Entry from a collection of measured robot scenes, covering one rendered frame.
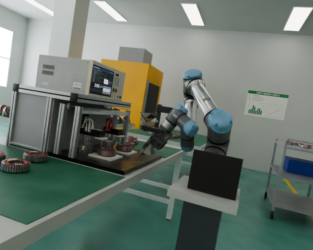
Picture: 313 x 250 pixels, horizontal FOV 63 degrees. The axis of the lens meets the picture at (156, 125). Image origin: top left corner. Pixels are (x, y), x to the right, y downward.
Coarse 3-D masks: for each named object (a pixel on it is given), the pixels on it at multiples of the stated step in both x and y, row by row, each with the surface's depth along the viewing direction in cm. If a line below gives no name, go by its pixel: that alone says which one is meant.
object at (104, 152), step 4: (100, 148) 151; (104, 148) 156; (108, 148) 157; (112, 148) 157; (100, 152) 149; (104, 152) 148; (108, 152) 148; (112, 152) 150; (108, 156) 150; (112, 156) 151
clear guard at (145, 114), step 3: (117, 108) 172; (120, 108) 176; (123, 108) 190; (132, 111) 169; (135, 111) 168; (138, 111) 175; (141, 111) 189; (141, 114) 167; (144, 114) 170; (147, 114) 176; (144, 117) 166; (147, 117) 172; (147, 120) 168; (150, 120) 173; (153, 120) 179; (156, 120) 187
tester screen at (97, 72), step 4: (96, 68) 151; (100, 68) 155; (96, 72) 152; (100, 72) 156; (104, 72) 160; (108, 72) 165; (112, 72) 169; (92, 76) 149; (96, 76) 153; (100, 76) 157; (104, 76) 161; (108, 76) 165; (112, 76) 170; (92, 80) 149; (96, 80) 153; (100, 80) 157; (92, 84) 150; (100, 84) 158; (104, 84) 163; (96, 88) 155; (100, 88) 159; (96, 92) 156; (100, 92) 160
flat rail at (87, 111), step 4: (84, 108) 141; (84, 112) 142; (88, 112) 145; (92, 112) 149; (96, 112) 153; (100, 112) 157; (104, 112) 162; (108, 112) 167; (112, 112) 172; (116, 112) 177; (120, 112) 183; (124, 112) 189
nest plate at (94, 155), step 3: (90, 153) 150; (93, 153) 152; (96, 153) 153; (93, 156) 148; (96, 156) 147; (99, 156) 147; (102, 156) 148; (105, 156) 149; (114, 156) 153; (117, 156) 154; (120, 156) 156; (105, 159) 145; (108, 159) 145; (111, 159) 145; (114, 159) 148
